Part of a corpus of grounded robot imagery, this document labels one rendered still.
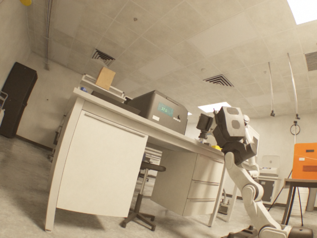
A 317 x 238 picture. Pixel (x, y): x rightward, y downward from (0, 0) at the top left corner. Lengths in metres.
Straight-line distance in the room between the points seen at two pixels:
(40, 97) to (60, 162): 4.88
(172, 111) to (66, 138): 0.84
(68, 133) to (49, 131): 4.67
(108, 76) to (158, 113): 2.33
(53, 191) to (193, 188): 1.16
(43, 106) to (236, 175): 5.43
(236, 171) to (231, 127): 0.37
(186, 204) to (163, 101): 0.95
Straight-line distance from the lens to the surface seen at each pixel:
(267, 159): 5.24
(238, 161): 1.39
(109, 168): 1.05
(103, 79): 3.39
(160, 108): 1.27
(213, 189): 1.85
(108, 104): 0.99
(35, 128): 5.67
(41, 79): 5.91
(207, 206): 1.84
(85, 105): 1.00
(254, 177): 1.55
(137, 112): 1.14
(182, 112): 1.42
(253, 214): 1.28
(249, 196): 1.24
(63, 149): 0.97
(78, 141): 0.98
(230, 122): 1.42
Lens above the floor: 0.63
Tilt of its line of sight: 16 degrees up
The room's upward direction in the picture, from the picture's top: 14 degrees clockwise
